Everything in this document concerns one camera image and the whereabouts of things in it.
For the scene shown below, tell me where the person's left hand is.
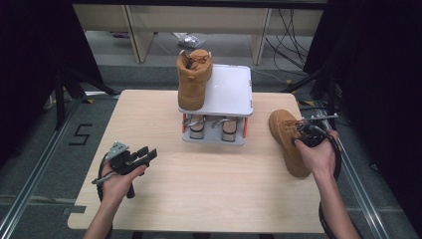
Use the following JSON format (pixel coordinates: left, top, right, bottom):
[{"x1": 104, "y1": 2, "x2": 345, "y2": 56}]
[{"x1": 99, "y1": 162, "x2": 147, "y2": 207}]

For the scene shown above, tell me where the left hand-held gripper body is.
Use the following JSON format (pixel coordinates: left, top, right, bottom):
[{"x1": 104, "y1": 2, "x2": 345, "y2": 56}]
[{"x1": 106, "y1": 140, "x2": 147, "y2": 200}]

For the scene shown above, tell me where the person's right hand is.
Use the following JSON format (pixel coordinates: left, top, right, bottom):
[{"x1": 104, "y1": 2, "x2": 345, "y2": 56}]
[{"x1": 294, "y1": 129, "x2": 340, "y2": 180}]

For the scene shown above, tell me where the bundle of black floor cables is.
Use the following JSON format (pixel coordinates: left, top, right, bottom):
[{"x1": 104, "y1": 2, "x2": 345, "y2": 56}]
[{"x1": 265, "y1": 8, "x2": 315, "y2": 72}]

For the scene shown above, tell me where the black curtain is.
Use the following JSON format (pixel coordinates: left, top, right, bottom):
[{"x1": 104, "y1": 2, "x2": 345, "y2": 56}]
[
  {"x1": 303, "y1": 0, "x2": 422, "y2": 230},
  {"x1": 0, "y1": 0, "x2": 105, "y2": 167}
]

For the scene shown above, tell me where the black metal stand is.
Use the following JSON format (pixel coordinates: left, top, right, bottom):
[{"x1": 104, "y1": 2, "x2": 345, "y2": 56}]
[
  {"x1": 54, "y1": 66, "x2": 120, "y2": 130},
  {"x1": 282, "y1": 66, "x2": 338, "y2": 131}
]

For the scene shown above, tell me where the crumpled clear plastic bag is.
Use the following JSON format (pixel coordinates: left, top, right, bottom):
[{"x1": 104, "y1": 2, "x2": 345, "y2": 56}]
[{"x1": 177, "y1": 33, "x2": 207, "y2": 50}]

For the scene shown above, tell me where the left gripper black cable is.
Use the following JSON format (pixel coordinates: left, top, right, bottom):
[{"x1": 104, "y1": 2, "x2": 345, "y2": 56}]
[{"x1": 92, "y1": 152, "x2": 116, "y2": 202}]

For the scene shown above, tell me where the white two-tier shoe rack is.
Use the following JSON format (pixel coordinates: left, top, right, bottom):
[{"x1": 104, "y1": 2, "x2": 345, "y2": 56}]
[{"x1": 177, "y1": 63, "x2": 254, "y2": 147}]

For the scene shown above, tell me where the black rhinestone strap sandal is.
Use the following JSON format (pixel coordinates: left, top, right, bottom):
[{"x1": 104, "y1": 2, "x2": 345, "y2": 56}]
[
  {"x1": 182, "y1": 114, "x2": 207, "y2": 140},
  {"x1": 211, "y1": 116, "x2": 239, "y2": 143}
]

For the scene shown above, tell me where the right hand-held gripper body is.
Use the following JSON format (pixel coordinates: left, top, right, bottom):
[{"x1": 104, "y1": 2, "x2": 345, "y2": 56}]
[{"x1": 297, "y1": 113, "x2": 339, "y2": 148}]

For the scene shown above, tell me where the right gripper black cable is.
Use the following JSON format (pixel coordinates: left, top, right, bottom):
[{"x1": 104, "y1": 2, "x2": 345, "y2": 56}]
[{"x1": 312, "y1": 123, "x2": 343, "y2": 239}]

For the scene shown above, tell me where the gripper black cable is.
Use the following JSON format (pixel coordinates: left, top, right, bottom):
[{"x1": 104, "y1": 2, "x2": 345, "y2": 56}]
[
  {"x1": 92, "y1": 152, "x2": 116, "y2": 202},
  {"x1": 312, "y1": 123, "x2": 343, "y2": 239}
]

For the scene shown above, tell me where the tan suede boot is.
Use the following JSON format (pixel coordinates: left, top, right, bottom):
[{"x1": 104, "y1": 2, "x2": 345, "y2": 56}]
[
  {"x1": 175, "y1": 49, "x2": 214, "y2": 112},
  {"x1": 268, "y1": 109, "x2": 314, "y2": 178}
]

